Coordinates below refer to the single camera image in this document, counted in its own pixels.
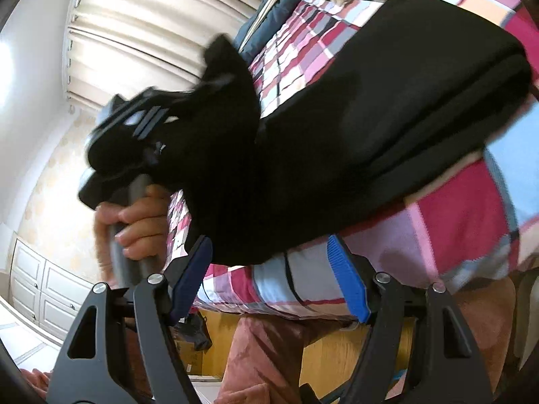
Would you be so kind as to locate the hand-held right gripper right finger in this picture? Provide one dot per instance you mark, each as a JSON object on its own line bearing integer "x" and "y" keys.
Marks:
{"x": 347, "y": 277}

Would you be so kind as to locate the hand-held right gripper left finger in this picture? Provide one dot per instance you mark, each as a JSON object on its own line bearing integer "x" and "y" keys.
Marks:
{"x": 191, "y": 277}

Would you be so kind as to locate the black pants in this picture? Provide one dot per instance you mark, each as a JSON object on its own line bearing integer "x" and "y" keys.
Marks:
{"x": 379, "y": 113}

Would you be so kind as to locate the person's left hand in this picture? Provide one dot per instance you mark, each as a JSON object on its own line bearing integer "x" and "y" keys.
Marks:
{"x": 143, "y": 223}

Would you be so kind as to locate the dark shoe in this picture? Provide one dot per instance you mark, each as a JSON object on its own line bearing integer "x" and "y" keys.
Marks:
{"x": 196, "y": 332}

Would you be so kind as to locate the plaid bed sheet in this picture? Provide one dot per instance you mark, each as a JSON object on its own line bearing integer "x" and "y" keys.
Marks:
{"x": 442, "y": 227}

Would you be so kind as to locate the cream curtain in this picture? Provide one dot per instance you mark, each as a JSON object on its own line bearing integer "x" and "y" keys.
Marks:
{"x": 147, "y": 29}

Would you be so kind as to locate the white cabinet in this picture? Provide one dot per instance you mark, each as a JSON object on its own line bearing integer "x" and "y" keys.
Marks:
{"x": 42, "y": 286}

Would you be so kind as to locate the blue and beige duvet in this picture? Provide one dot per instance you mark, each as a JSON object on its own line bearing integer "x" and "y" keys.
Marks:
{"x": 278, "y": 12}

